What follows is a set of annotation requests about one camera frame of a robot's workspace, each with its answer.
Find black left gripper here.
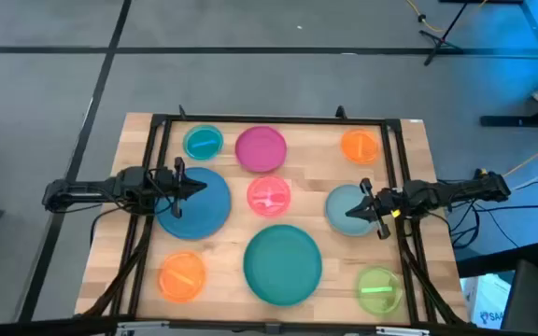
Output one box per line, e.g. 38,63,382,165
154,157,208,219

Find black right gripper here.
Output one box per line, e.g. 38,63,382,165
346,177,408,241

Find grey-blue plastic plate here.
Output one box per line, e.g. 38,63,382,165
324,184,382,238

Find pink translucent small plate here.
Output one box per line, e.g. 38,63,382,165
246,175,292,218

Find magenta plastic plate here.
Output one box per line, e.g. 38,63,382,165
234,125,289,174

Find large teal plastic plate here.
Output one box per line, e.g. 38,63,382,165
243,224,324,308

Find large blue plastic plate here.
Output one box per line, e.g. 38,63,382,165
155,166,233,241

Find cyan translucent small plate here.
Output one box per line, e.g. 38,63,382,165
182,124,225,162

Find orange translucent small plate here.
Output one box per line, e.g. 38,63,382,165
340,128,382,165
157,251,207,303

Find green translucent small plate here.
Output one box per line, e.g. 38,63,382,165
355,266,404,316

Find black table bar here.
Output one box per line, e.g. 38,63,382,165
455,242,538,279

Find white cardboard box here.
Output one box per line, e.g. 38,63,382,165
460,273,513,330

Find black desk foot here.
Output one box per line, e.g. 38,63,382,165
479,97,538,128

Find black tripod stand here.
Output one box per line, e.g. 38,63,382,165
418,0,464,67

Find black computer case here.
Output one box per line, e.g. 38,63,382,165
501,259,538,335

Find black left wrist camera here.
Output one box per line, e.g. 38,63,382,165
154,167,177,189

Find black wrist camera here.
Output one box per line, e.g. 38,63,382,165
154,167,177,189
379,188,404,207

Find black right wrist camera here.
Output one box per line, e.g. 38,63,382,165
379,188,404,207

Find black cable bundle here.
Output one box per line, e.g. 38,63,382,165
79,218,156,318
399,232,469,326

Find black loose cable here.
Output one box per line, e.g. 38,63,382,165
436,203,538,249

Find black metal table frame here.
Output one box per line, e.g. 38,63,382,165
75,105,471,335

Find yellow floor cable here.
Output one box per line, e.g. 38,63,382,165
502,136,538,177
405,0,488,34

